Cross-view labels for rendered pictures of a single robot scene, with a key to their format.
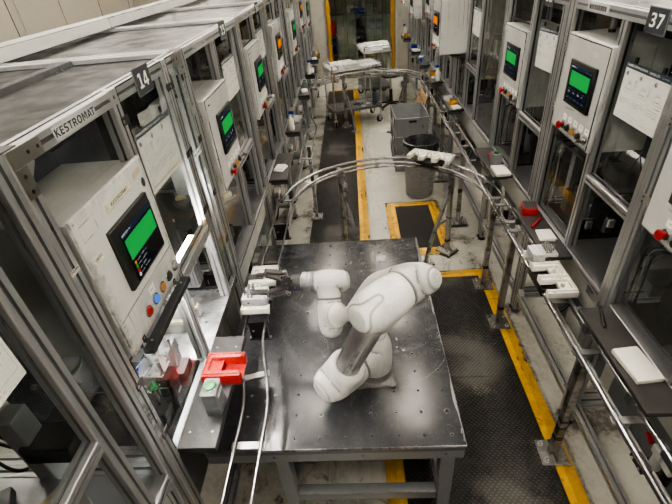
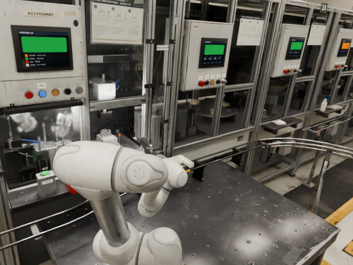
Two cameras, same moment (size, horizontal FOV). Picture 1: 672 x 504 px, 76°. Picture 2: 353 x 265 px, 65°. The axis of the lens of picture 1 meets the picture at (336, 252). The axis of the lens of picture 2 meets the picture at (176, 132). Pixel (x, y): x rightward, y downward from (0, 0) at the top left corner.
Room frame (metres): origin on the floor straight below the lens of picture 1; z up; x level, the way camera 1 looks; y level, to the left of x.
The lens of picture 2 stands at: (0.67, -0.80, 1.82)
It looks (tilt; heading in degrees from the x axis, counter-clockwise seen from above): 23 degrees down; 46
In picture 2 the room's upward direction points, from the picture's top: 5 degrees clockwise
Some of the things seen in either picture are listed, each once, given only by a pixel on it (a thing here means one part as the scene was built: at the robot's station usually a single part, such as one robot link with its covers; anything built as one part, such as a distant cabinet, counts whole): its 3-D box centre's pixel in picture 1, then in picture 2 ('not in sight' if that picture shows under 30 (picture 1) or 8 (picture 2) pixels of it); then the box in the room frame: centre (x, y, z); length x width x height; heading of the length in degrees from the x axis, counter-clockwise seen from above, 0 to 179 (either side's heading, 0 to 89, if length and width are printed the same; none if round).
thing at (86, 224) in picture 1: (100, 254); (33, 52); (1.12, 0.72, 1.60); 0.42 x 0.29 x 0.46; 176
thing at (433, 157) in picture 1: (430, 159); not in sight; (3.31, -0.85, 0.84); 0.37 x 0.14 x 0.10; 54
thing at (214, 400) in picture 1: (211, 396); (45, 182); (1.05, 0.52, 0.97); 0.08 x 0.08 x 0.12; 86
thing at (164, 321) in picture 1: (167, 309); (45, 104); (1.11, 0.58, 1.37); 0.36 x 0.04 x 0.04; 176
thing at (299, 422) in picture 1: (336, 320); (195, 227); (1.71, 0.03, 0.66); 1.50 x 1.06 x 0.04; 176
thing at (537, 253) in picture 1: (542, 250); not in sight; (1.81, -1.09, 0.92); 0.13 x 0.10 x 0.09; 86
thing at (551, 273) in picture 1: (547, 276); not in sight; (1.70, -1.08, 0.84); 0.37 x 0.14 x 0.10; 176
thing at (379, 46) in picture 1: (375, 70); not in sight; (8.31, -1.04, 0.48); 0.84 x 0.58 x 0.97; 4
